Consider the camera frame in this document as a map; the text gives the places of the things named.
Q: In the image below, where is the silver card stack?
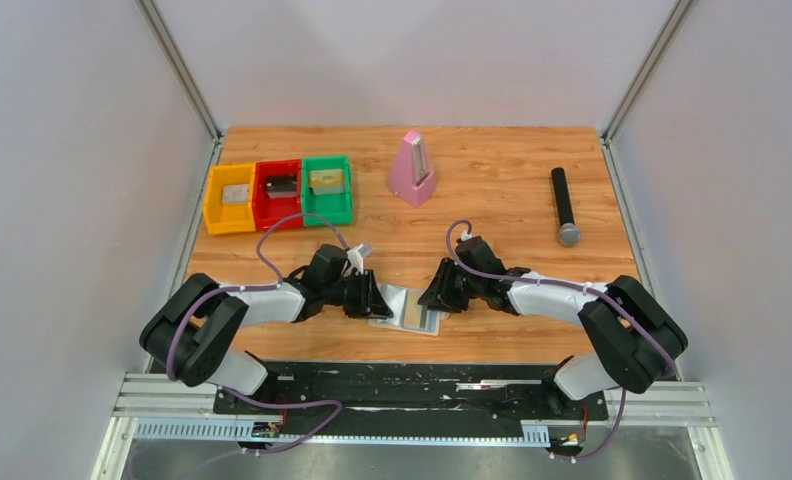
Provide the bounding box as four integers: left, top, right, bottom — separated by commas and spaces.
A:
221, 184, 250, 205

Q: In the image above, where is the black silver microphone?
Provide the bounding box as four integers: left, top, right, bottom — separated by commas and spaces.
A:
550, 167, 581, 247

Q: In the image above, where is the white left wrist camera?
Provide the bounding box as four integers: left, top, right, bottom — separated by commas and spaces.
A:
346, 243, 372, 273

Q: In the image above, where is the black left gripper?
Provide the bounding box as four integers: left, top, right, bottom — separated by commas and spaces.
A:
323, 269, 395, 320

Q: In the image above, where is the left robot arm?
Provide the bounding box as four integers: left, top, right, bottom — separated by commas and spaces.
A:
139, 244, 393, 413

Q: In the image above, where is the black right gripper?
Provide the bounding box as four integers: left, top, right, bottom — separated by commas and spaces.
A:
418, 259, 484, 314

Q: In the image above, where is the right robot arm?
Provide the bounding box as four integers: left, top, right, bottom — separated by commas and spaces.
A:
418, 237, 688, 418

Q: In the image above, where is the gold card stack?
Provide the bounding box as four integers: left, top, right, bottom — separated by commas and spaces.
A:
308, 169, 345, 195

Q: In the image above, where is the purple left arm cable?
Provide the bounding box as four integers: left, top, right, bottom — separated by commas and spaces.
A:
164, 213, 354, 462

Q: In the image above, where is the green plastic bin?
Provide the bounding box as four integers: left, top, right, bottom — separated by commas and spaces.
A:
301, 155, 354, 225

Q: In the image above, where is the red plastic bin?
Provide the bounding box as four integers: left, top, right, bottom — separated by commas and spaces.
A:
249, 158, 302, 231

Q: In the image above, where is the pink metronome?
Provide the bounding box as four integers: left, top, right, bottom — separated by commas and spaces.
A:
387, 130, 437, 208

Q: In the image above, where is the yellow plastic bin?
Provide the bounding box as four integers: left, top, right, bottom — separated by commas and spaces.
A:
203, 163, 256, 236

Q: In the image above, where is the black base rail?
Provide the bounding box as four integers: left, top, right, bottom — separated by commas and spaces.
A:
114, 360, 719, 446

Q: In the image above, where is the black card stack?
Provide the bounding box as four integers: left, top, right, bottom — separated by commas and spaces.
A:
264, 175, 299, 199

